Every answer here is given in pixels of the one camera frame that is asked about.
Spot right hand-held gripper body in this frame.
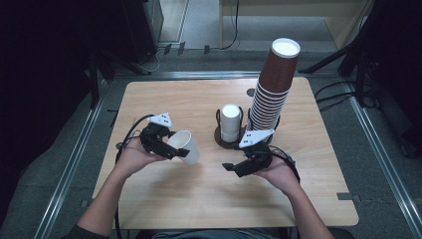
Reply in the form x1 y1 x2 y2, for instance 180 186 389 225
238 128 277 174

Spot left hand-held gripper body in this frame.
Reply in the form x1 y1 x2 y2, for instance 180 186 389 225
138 113 174 156

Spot single white paper cup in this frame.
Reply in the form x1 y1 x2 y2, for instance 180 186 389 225
166 129 202 165

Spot brown cup holder with black rods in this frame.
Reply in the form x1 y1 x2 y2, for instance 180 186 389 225
213 106 282 150

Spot stack of white paper cups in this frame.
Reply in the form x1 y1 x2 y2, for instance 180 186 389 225
220 103 242 143

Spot stack of brown paper cups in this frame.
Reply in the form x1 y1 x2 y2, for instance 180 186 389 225
248 37 302 132

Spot person's left hand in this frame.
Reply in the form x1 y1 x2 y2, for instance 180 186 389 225
113 138 167 178

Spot person's right hand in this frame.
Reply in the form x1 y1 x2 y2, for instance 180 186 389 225
255 155 302 197

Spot person's dark clothing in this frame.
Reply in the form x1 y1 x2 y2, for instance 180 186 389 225
63 223 356 239

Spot dark cabinet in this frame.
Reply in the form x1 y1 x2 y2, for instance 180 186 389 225
120 0 165 66

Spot black tripod stand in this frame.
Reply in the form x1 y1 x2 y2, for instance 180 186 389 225
298 0 422 111

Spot light wooden furniture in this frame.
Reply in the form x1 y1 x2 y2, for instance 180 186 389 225
218 0 377 51

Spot right hand-held gripper black cable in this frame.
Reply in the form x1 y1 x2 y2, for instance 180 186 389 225
268 144 302 184

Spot metal frame rail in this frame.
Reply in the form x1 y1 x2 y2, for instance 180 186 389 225
33 79 112 239
112 70 342 81
341 79 422 239

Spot black floor cables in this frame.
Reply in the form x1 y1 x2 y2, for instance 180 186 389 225
313 80 356 113

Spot black hanging cable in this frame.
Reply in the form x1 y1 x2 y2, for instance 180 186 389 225
218 0 242 52

